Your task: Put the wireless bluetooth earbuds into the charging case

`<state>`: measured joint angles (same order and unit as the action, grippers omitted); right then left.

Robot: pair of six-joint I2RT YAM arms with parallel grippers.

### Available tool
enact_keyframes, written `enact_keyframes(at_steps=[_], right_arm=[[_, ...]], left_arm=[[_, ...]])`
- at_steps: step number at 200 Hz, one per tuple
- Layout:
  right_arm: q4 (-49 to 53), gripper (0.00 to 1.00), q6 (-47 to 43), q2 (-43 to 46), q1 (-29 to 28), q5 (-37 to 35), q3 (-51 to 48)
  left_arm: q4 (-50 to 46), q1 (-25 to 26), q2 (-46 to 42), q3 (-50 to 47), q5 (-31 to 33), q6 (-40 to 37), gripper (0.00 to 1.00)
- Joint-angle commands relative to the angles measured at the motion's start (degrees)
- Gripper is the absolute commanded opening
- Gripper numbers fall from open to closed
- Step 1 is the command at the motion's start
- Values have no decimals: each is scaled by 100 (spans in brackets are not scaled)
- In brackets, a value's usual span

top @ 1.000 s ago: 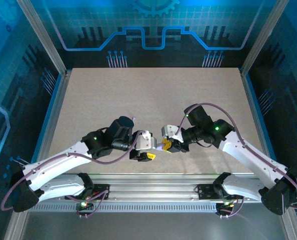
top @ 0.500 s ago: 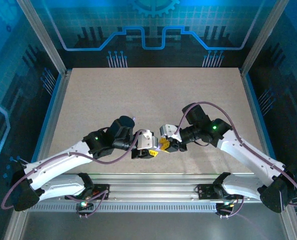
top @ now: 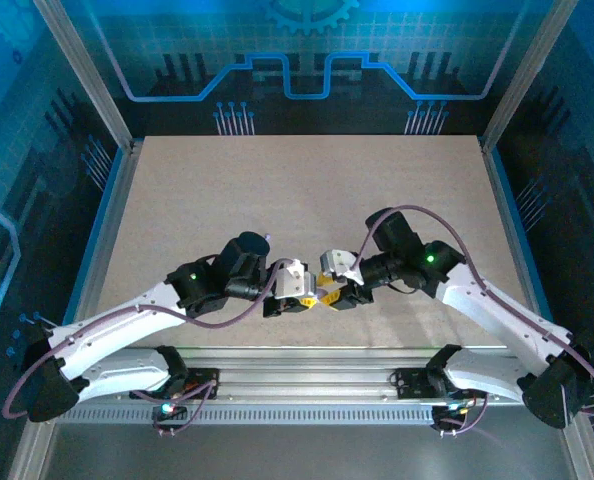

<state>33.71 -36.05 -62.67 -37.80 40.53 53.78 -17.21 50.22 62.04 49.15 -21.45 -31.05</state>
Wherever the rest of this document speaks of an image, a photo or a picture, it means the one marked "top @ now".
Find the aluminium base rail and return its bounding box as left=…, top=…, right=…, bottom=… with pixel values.
left=41, top=344, right=578, bottom=407

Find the grey slotted cable duct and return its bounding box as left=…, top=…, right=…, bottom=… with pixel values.
left=56, top=405, right=436, bottom=426

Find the aluminium table side rail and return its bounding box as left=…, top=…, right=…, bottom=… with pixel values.
left=59, top=138, right=146, bottom=351
left=479, top=137, right=568, bottom=364

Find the aluminium frame post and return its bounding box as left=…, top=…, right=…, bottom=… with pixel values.
left=30, top=0, right=138, bottom=151
left=480, top=0, right=581, bottom=151

